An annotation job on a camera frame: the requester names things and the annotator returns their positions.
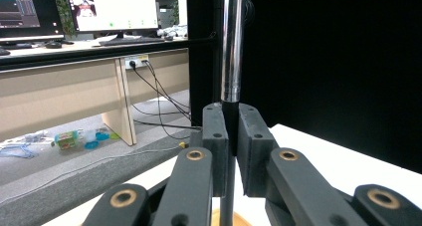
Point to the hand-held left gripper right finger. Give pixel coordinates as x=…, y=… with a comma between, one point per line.
x=253, y=149

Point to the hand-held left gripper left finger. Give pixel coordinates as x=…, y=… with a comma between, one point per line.
x=215, y=146

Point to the black makeup brush silver ferrule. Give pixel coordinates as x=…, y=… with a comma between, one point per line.
x=232, y=53

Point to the black curtain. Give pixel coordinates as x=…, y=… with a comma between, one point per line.
x=331, y=70

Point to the white power strip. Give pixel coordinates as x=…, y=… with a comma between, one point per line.
x=136, y=61

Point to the white clutter on desk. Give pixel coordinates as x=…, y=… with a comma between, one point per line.
x=174, y=31

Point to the blue round lid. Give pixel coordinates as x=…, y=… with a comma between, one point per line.
x=91, y=145

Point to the black keyboard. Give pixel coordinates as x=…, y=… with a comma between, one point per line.
x=132, y=41

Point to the green packet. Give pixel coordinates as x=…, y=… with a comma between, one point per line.
x=67, y=140

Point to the beige office desk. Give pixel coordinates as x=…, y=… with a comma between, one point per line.
x=59, y=93

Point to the monitor with white screen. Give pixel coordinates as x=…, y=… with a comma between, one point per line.
x=116, y=7

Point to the black computer mouse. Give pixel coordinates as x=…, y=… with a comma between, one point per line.
x=53, y=45

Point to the black metal stand post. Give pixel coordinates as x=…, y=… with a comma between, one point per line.
x=204, y=46

